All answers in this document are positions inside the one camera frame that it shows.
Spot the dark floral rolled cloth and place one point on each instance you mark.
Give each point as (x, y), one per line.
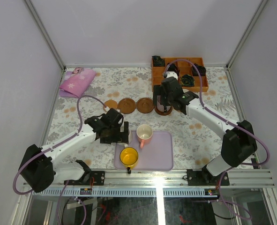
(187, 81)
(158, 61)
(173, 68)
(201, 69)

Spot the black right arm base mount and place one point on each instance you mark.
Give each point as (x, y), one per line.
(202, 177)

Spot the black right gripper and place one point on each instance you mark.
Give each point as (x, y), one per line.
(158, 90)

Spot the white ceramic mug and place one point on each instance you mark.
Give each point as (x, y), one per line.
(129, 139)

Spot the pink folded cloth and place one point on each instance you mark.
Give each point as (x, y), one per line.
(77, 82)

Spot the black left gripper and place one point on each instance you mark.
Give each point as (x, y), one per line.
(124, 133)

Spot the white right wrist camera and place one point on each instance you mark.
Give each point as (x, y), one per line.
(169, 74)

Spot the orange wooden compartment tray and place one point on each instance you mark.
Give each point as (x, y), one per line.
(201, 82)

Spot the pink ceramic mug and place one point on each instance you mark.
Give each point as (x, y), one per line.
(144, 134)

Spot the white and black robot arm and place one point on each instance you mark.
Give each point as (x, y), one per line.
(43, 166)
(238, 140)

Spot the light bamboo coaster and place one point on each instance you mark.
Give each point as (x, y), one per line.
(110, 104)

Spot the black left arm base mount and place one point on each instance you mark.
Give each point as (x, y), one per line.
(89, 177)

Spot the grey purple ceramic mug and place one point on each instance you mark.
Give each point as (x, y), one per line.
(167, 109)

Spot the aluminium front frame rail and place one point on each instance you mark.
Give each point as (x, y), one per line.
(239, 178)

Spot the lavender plastic serving tray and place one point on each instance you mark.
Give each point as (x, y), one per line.
(156, 155)

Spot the blue slotted cable duct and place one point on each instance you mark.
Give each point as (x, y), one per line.
(132, 192)

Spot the yellow ceramic mug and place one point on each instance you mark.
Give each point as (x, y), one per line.
(129, 158)

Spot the dark wooden grooved coaster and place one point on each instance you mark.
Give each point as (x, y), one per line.
(145, 105)
(159, 110)
(127, 106)

